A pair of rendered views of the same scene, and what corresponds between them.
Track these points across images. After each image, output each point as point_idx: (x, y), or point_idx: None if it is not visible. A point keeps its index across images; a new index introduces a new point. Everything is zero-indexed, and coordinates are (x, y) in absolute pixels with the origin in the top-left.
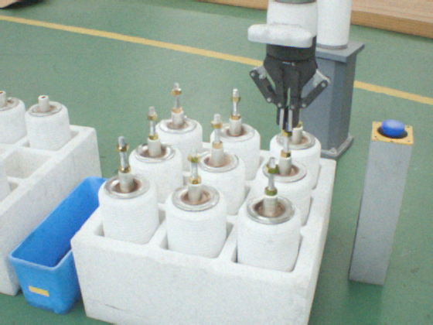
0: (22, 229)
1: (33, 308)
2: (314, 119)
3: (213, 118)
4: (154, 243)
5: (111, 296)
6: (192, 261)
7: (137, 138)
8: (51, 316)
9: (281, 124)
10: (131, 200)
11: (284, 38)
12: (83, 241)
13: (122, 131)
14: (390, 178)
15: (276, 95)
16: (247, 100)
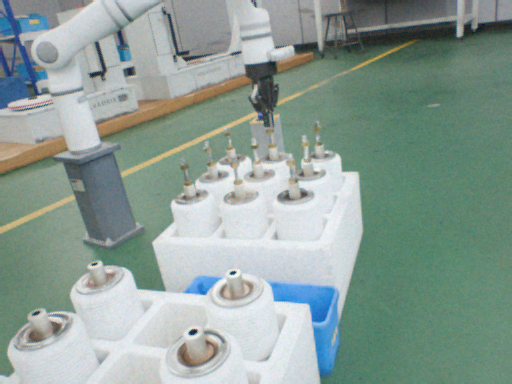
0: None
1: (335, 368)
2: (116, 211)
3: (7, 300)
4: (325, 215)
5: (340, 279)
6: (342, 200)
7: (5, 358)
8: (343, 350)
9: (272, 124)
10: (314, 192)
11: (290, 51)
12: (329, 242)
13: None
14: (280, 140)
15: (267, 105)
16: None
